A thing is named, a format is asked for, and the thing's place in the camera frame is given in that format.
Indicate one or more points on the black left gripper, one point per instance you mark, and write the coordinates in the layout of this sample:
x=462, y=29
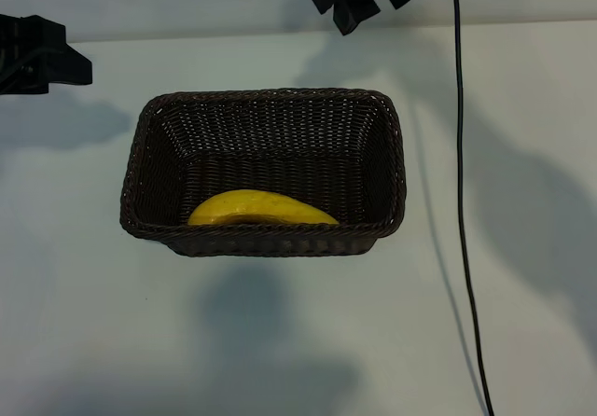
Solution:
x=14, y=57

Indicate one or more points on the dark brown wicker basket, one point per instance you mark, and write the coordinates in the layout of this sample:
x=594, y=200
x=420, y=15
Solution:
x=280, y=155

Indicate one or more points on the yellow banana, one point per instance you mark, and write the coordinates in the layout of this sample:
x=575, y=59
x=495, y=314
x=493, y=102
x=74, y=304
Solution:
x=252, y=208

